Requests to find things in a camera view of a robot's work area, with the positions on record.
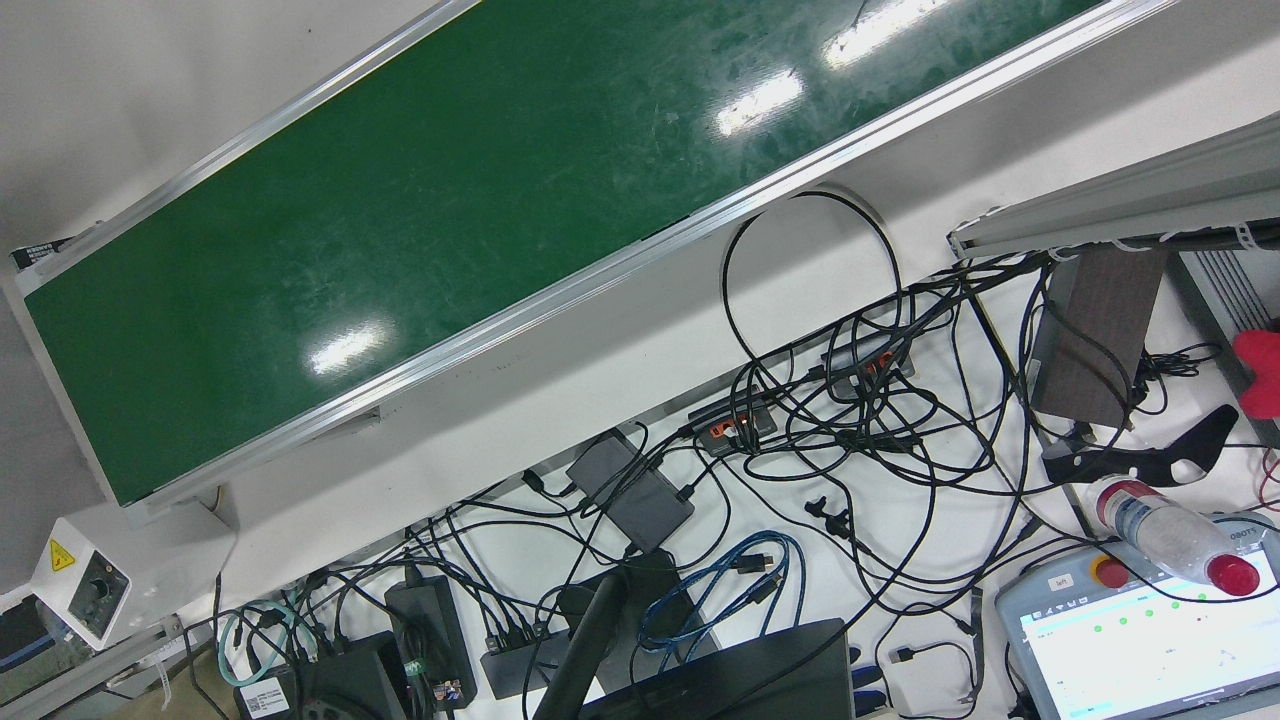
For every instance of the black hub with orange ports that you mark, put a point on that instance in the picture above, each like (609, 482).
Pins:
(735, 420)
(865, 360)

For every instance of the dark grey power brick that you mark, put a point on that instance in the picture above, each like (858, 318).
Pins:
(630, 495)

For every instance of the green belt conveyor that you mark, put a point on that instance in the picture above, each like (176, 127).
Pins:
(450, 200)

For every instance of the black multiport hub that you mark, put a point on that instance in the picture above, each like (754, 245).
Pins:
(520, 675)

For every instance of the black Huawei monitor with stand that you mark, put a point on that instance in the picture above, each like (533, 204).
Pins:
(750, 680)

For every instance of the black power brick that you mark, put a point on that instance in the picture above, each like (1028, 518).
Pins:
(425, 630)

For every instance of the black box with white label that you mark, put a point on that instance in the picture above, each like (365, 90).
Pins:
(340, 685)

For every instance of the dark brown box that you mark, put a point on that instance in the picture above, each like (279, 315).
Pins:
(1095, 340)

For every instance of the clear water bottle, red cap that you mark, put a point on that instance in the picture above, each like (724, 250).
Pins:
(1170, 535)

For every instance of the grey teach pendant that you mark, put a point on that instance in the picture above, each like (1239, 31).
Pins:
(1120, 660)

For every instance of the black ribbed mini computer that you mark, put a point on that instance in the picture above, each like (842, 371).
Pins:
(1230, 290)

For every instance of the white conveyor control box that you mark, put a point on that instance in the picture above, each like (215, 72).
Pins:
(95, 600)

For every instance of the red plush toy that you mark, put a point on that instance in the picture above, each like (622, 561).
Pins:
(1262, 370)

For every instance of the black flat bracket tool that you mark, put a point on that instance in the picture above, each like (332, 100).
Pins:
(1130, 465)

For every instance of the aluminium profile frame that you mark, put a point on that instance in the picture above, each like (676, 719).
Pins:
(1150, 190)

